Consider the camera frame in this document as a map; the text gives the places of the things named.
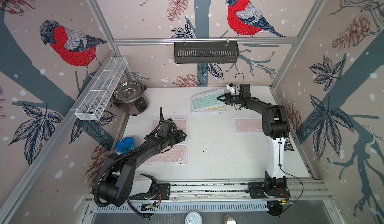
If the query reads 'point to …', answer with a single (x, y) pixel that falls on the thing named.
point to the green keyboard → (208, 103)
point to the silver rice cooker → (131, 96)
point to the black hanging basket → (206, 52)
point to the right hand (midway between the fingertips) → (219, 97)
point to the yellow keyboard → (219, 109)
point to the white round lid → (193, 217)
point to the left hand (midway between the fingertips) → (186, 133)
